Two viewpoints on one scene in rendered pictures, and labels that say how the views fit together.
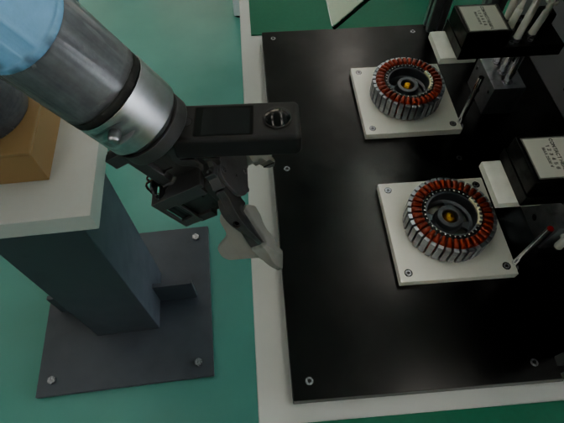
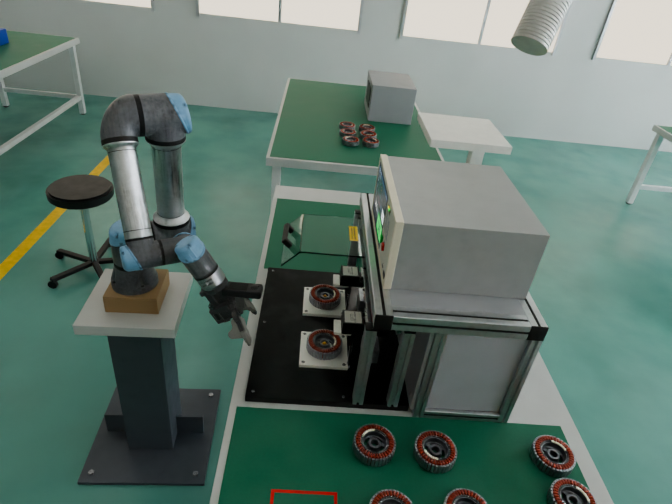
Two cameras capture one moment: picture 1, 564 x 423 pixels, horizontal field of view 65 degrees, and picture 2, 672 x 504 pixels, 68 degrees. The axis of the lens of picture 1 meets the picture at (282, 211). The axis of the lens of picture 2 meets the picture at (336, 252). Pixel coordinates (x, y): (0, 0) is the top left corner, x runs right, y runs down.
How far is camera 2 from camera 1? 1.08 m
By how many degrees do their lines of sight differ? 25
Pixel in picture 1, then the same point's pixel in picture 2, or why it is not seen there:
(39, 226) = (150, 331)
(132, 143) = (210, 286)
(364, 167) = (298, 325)
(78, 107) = (200, 273)
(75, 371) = (108, 469)
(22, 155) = (153, 300)
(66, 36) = (203, 256)
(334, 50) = (300, 279)
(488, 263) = (336, 363)
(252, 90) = not seen: hidden behind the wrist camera
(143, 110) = (216, 277)
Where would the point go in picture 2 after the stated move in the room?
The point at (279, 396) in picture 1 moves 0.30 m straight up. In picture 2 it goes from (240, 398) to (240, 318)
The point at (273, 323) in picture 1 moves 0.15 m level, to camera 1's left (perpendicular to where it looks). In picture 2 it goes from (244, 375) to (194, 369)
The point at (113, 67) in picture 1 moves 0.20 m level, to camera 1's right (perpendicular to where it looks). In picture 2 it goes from (212, 265) to (283, 274)
